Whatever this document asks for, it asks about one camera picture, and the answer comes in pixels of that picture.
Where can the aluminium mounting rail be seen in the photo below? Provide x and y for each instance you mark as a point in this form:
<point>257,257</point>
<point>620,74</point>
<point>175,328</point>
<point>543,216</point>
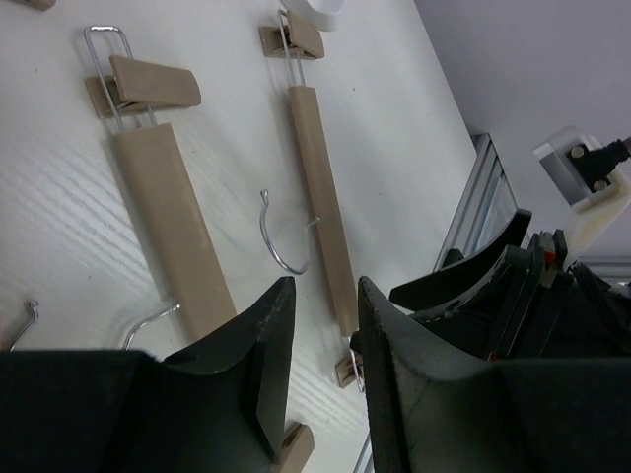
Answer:
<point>485,207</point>

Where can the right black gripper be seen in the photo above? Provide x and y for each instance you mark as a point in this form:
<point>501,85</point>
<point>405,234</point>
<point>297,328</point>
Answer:
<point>567,313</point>

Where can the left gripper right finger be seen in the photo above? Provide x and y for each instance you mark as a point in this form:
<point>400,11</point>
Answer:
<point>434,408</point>

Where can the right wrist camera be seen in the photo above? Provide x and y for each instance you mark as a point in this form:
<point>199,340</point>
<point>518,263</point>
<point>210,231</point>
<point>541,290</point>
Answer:
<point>586,174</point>

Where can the tan clip hanger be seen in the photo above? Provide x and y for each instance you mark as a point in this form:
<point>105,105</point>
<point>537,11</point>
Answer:
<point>155,174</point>
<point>295,39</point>
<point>297,447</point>

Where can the tan clip hanger angled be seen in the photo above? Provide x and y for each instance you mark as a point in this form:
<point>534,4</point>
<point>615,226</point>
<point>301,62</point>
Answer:
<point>32,309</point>

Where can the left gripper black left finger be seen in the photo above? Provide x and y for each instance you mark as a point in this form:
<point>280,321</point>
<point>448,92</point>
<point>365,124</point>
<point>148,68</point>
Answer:
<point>218,405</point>

